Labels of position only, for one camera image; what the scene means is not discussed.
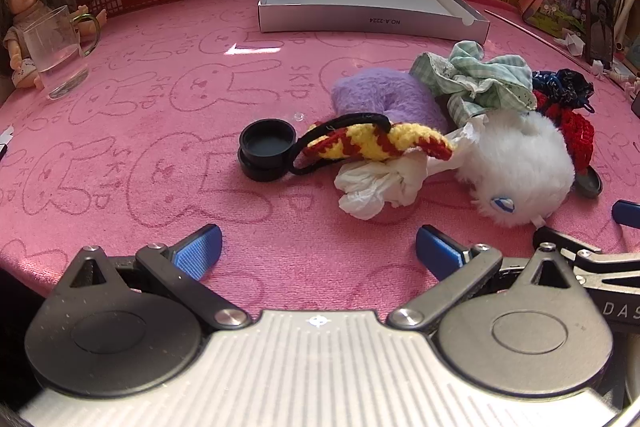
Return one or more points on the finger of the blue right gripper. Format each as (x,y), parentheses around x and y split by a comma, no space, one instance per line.
(626,214)

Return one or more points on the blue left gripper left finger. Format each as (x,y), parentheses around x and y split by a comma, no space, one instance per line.
(198,252)

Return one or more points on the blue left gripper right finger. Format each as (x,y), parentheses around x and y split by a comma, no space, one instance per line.
(439,253)

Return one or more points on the red knitted scrunchie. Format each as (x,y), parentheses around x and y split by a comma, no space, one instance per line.
(577,131)

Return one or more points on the white plastic bag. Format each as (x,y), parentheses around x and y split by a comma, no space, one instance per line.
(368,185)

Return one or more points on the white fluffy scrunchie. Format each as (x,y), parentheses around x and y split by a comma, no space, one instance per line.
(517,167)

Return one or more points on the black round small jar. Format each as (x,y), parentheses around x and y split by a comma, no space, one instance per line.
(265,148)

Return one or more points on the dark blue patterned scrunchie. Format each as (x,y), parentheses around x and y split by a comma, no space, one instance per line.
(565,87)

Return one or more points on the yellow red crochet scrunchie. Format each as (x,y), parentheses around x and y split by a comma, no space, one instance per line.
(370,142)

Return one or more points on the purple fluffy scrunchie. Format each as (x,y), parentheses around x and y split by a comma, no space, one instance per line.
(396,95)

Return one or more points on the green checked fabric scrunchie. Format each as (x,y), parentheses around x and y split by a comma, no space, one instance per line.
(474,86)

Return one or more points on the black jar lid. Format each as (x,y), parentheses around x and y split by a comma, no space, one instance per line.
(588,183)

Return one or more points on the pink rabbit print mat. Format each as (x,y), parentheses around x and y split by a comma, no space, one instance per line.
(190,116)

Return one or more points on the white origami paper figure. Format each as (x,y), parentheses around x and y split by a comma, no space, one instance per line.
(572,43)

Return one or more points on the black smartphone standing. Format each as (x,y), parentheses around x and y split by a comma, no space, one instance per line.
(600,32)

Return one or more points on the metal rod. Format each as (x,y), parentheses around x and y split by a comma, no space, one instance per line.
(580,63)

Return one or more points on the clear glass mug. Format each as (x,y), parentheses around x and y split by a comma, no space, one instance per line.
(54,44)

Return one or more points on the brown haired doll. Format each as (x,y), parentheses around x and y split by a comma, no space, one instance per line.
(16,17)

